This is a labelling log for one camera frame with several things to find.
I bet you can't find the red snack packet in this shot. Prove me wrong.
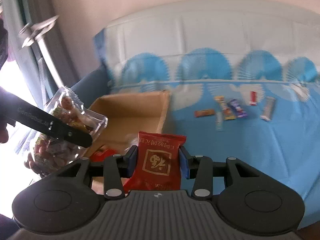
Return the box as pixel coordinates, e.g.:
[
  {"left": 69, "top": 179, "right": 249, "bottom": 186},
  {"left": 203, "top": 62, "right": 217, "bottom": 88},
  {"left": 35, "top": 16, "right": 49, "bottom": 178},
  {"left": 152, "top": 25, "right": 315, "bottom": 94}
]
[{"left": 124, "top": 131, "right": 187, "bottom": 193}]

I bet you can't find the light blue stick packet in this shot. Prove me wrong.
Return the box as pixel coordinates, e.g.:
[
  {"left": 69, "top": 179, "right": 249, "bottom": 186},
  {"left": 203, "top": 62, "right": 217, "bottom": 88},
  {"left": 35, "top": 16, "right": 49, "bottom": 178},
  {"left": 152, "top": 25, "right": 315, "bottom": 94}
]
[{"left": 215, "top": 112, "right": 223, "bottom": 131}]

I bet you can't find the clear bag of snacks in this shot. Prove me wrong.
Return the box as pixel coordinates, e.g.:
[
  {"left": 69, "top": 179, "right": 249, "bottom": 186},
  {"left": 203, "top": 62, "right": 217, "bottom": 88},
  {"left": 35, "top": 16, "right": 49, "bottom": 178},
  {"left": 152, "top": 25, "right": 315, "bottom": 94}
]
[{"left": 24, "top": 87, "right": 108, "bottom": 177}]

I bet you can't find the yellow snack stick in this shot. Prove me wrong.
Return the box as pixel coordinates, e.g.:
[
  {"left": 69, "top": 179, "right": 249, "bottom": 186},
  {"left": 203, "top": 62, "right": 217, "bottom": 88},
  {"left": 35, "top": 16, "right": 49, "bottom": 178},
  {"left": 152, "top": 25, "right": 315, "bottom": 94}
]
[{"left": 214, "top": 96, "right": 236, "bottom": 120}]

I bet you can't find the purple snack packet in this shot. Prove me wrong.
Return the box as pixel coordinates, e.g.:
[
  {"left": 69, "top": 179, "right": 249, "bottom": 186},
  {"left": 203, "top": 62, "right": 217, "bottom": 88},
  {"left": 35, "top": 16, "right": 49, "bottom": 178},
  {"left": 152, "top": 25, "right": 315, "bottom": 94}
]
[{"left": 228, "top": 99, "right": 248, "bottom": 118}]

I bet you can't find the red stick packet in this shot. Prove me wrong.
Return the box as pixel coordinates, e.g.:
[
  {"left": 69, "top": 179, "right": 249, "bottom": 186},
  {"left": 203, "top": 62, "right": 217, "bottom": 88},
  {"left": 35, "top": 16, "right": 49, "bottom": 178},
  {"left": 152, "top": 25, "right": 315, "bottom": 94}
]
[{"left": 249, "top": 91, "right": 258, "bottom": 106}]

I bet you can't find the person's left hand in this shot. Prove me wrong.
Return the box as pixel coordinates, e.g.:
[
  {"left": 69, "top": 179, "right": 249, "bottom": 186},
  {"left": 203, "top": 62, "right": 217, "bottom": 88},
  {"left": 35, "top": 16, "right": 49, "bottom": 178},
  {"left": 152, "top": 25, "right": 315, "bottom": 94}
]
[{"left": 0, "top": 126, "right": 9, "bottom": 144}]

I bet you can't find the cardboard box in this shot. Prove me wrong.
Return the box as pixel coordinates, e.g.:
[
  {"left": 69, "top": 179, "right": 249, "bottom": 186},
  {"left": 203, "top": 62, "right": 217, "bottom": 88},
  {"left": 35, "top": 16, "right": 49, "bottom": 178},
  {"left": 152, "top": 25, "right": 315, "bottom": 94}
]
[{"left": 88, "top": 90, "right": 171, "bottom": 196}]

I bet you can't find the orange snack bar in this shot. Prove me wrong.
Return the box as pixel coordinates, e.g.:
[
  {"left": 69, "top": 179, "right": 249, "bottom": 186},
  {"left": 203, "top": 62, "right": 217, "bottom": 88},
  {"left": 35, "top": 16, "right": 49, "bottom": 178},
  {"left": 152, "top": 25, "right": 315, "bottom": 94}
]
[{"left": 194, "top": 109, "right": 215, "bottom": 118}]

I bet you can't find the grey curtain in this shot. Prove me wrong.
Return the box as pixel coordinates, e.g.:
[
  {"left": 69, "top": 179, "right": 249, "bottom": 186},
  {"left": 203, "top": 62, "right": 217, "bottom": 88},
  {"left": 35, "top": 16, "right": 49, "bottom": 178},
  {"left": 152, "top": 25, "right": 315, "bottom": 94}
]
[{"left": 18, "top": 0, "right": 79, "bottom": 98}]

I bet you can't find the white floor stand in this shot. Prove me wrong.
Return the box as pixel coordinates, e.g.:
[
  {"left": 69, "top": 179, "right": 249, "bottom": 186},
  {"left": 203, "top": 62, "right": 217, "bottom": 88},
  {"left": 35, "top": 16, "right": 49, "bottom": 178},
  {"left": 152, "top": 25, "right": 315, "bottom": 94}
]
[{"left": 19, "top": 15, "right": 59, "bottom": 48}]

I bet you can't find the grey snack bar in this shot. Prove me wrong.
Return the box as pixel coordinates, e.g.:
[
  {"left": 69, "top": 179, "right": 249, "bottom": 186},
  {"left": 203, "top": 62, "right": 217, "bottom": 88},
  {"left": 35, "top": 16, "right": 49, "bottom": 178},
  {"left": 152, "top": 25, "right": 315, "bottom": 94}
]
[{"left": 260, "top": 96, "right": 276, "bottom": 121}]

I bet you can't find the blue white sofa cover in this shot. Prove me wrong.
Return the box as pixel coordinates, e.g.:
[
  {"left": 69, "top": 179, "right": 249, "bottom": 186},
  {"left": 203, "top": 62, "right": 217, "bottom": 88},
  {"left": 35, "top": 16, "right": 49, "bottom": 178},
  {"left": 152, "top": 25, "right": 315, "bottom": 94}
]
[{"left": 94, "top": 0, "right": 319, "bottom": 227}]

